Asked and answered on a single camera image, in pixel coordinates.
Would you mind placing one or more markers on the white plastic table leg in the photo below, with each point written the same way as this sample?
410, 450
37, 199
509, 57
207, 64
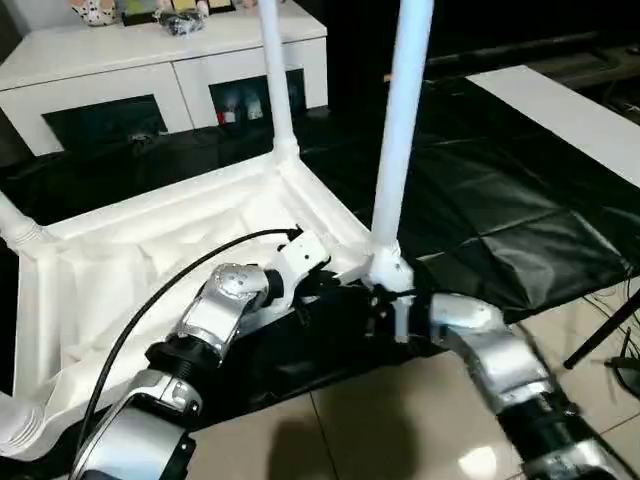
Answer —
20, 220
20, 425
400, 125
277, 75

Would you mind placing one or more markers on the white plastic table top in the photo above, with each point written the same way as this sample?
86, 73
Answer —
125, 260

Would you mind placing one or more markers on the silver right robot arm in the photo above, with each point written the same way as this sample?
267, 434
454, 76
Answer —
490, 340

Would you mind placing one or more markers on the black work mat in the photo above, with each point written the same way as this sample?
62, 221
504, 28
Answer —
500, 200

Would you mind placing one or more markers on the white packet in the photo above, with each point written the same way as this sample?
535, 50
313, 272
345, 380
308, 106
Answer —
255, 107

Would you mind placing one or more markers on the small yellow box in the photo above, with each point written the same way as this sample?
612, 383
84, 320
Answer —
388, 78

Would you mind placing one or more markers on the black tripod base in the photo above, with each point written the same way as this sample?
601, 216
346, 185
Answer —
625, 365

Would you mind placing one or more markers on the white side table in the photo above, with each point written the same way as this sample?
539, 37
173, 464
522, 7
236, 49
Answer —
560, 110

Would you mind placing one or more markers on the dark low bench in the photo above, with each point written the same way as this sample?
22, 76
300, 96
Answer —
525, 52

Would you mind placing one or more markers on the beige plush bear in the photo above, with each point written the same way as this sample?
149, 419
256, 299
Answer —
252, 3

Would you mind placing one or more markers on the small pale figurine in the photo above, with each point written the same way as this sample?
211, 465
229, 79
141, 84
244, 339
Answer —
202, 7

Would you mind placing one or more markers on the white sideboard cabinet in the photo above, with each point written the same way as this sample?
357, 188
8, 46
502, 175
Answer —
125, 55

